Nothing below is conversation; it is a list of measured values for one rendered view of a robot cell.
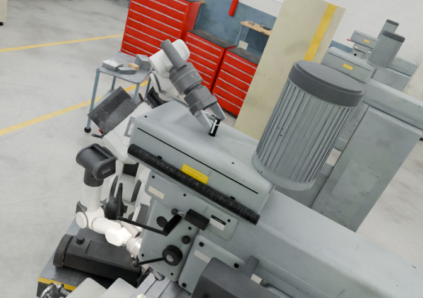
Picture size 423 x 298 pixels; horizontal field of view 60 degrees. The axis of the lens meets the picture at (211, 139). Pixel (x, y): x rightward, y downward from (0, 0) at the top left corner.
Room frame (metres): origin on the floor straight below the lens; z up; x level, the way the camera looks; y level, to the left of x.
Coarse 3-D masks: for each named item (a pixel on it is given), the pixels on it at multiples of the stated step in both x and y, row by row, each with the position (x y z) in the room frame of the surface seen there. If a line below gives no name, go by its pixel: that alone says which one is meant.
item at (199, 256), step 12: (204, 240) 0.90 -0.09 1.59; (192, 252) 0.91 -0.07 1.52; (204, 252) 0.90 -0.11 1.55; (216, 252) 0.89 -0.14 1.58; (228, 252) 0.89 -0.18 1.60; (192, 264) 0.90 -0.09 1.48; (204, 264) 0.89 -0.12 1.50; (228, 264) 0.87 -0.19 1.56; (240, 264) 0.87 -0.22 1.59; (180, 276) 0.92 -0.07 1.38; (192, 276) 0.90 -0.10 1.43; (192, 288) 0.89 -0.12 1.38
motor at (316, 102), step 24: (312, 72) 0.93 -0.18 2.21; (336, 72) 1.04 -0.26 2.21; (288, 96) 0.94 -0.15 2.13; (312, 96) 0.90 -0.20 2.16; (336, 96) 0.89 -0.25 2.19; (360, 96) 0.93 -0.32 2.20; (288, 120) 0.91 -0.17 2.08; (312, 120) 0.89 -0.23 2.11; (336, 120) 0.90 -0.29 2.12; (264, 144) 0.94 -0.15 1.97; (288, 144) 0.90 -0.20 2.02; (312, 144) 0.89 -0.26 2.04; (264, 168) 0.91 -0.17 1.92; (288, 168) 0.89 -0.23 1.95; (312, 168) 0.90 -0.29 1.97
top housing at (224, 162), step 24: (144, 120) 0.98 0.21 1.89; (168, 120) 1.03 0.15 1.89; (192, 120) 1.09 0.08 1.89; (144, 144) 0.97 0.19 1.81; (168, 144) 0.95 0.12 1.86; (192, 144) 0.94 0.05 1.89; (216, 144) 0.99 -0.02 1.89; (240, 144) 1.05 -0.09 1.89; (192, 168) 0.92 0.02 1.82; (216, 168) 0.90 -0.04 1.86; (240, 168) 0.91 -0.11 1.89; (192, 192) 0.92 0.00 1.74; (240, 192) 0.88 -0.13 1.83; (264, 192) 0.87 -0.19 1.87
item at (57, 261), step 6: (66, 234) 1.62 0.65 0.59; (60, 240) 1.56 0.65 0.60; (66, 240) 1.57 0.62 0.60; (60, 246) 1.53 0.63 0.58; (66, 246) 1.54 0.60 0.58; (60, 252) 1.50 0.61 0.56; (54, 258) 1.48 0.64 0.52; (60, 258) 1.49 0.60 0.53; (54, 264) 1.48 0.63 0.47; (60, 264) 1.49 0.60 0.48
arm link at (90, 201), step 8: (88, 192) 1.27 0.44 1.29; (96, 192) 1.29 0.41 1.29; (80, 200) 1.29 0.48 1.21; (88, 200) 1.27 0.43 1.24; (96, 200) 1.29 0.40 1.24; (80, 208) 1.26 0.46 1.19; (88, 208) 1.27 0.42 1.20; (96, 208) 1.30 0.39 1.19; (80, 216) 1.24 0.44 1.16; (80, 224) 1.24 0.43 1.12
